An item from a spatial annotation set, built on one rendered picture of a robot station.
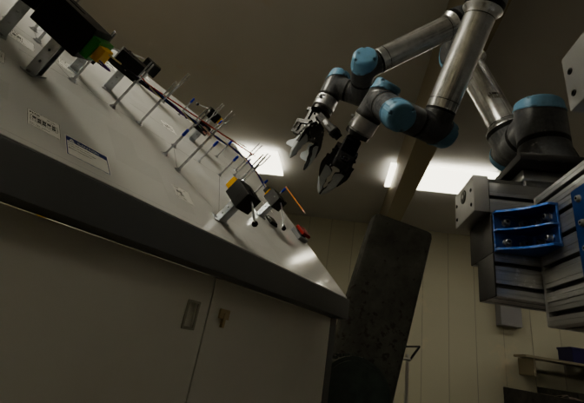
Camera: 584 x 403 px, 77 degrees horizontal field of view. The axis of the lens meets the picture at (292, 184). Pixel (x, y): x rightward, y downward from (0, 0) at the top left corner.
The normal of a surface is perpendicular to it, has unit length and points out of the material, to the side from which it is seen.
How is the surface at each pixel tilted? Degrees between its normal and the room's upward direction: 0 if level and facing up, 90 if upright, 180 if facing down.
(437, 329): 90
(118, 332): 90
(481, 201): 90
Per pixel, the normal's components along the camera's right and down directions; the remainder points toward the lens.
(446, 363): -0.10, -0.42
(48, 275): 0.83, -0.09
